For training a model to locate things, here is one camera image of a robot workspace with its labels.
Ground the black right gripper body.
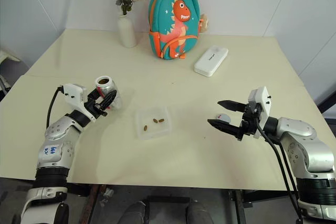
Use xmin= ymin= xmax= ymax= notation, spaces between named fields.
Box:
xmin=239 ymin=103 xmax=264 ymax=137

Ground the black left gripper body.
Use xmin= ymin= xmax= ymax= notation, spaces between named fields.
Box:
xmin=84 ymin=93 xmax=109 ymax=123

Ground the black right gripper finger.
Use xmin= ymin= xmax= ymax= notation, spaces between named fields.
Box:
xmin=217 ymin=99 xmax=248 ymax=113
xmin=207 ymin=119 xmax=244 ymax=141

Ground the white jar lid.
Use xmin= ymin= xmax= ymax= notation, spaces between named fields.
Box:
xmin=216 ymin=113 xmax=232 ymax=123

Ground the white red-labelled tube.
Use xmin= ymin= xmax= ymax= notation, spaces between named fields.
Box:
xmin=94 ymin=76 xmax=123 ymax=111

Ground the clear plastic tray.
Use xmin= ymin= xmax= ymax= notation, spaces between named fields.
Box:
xmin=134 ymin=106 xmax=173 ymax=140

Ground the white rectangular case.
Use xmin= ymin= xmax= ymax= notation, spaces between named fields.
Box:
xmin=193 ymin=45 xmax=229 ymax=78

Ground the white ceramic vase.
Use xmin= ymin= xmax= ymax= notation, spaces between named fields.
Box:
xmin=117 ymin=14 xmax=138 ymax=49

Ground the black metal table leg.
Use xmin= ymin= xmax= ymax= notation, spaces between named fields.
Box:
xmin=230 ymin=189 xmax=253 ymax=224

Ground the dark equipment beside table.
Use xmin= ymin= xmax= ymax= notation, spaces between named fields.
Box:
xmin=0 ymin=48 xmax=30 ymax=102

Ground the beige plush toy pendant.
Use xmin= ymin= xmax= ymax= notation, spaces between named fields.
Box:
xmin=198 ymin=13 xmax=211 ymax=33

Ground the clear plastic wrapper scrap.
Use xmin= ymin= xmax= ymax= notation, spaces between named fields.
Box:
xmin=99 ymin=187 xmax=114 ymax=207

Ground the teal dinosaur backpack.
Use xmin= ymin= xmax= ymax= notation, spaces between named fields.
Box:
xmin=148 ymin=0 xmax=203 ymax=62

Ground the rusty brown metal bar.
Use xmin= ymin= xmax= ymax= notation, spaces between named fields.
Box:
xmin=78 ymin=184 xmax=106 ymax=224

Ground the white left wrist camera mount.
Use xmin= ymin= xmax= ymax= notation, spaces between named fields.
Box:
xmin=62 ymin=83 xmax=97 ymax=123

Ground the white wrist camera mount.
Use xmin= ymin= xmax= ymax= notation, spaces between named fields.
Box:
xmin=62 ymin=83 xmax=97 ymax=123
xmin=247 ymin=86 xmax=277 ymax=140

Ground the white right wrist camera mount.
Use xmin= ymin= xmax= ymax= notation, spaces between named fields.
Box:
xmin=247 ymin=86 xmax=277 ymax=140

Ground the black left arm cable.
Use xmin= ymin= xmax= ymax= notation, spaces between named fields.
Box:
xmin=46 ymin=86 xmax=65 ymax=130

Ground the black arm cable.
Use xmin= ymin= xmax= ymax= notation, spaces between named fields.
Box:
xmin=46 ymin=86 xmax=65 ymax=130
xmin=255 ymin=121 xmax=303 ymax=222

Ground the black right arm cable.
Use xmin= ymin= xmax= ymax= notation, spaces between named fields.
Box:
xmin=255 ymin=121 xmax=303 ymax=222

